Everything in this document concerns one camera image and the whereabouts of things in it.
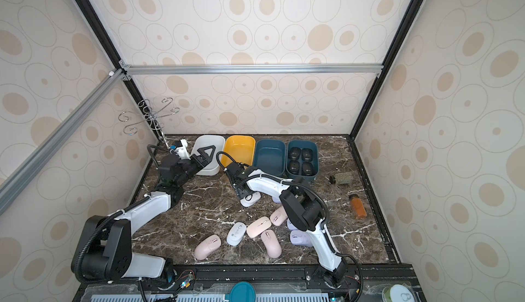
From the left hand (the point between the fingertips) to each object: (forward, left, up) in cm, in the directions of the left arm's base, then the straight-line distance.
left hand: (216, 149), depth 82 cm
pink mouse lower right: (-30, -23, -21) cm, 44 cm away
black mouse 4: (+6, -41, -21) cm, 46 cm away
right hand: (-4, -16, -23) cm, 28 cm away
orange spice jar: (-14, -60, -20) cm, 65 cm away
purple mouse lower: (-28, -34, -21) cm, 49 cm away
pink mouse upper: (-19, -26, -21) cm, 38 cm away
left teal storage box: (+17, -22, -25) cm, 37 cm away
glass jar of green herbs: (0, -56, -20) cm, 59 cm away
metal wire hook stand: (+11, +28, +7) cm, 31 cm away
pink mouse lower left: (-31, +2, -22) cm, 38 cm away
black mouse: (+16, -35, -21) cm, 44 cm away
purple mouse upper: (-26, -23, +8) cm, 35 cm away
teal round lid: (-46, -13, -16) cm, 51 cm away
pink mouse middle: (-23, -17, -22) cm, 36 cm away
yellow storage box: (+22, -6, -24) cm, 33 cm away
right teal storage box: (+22, -39, -19) cm, 49 cm away
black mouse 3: (+7, -34, -21) cm, 40 cm away
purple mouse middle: (-32, -27, +5) cm, 43 cm away
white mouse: (-26, -8, -21) cm, 35 cm away
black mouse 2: (+15, -41, -20) cm, 49 cm away
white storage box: (+23, +14, -20) cm, 34 cm away
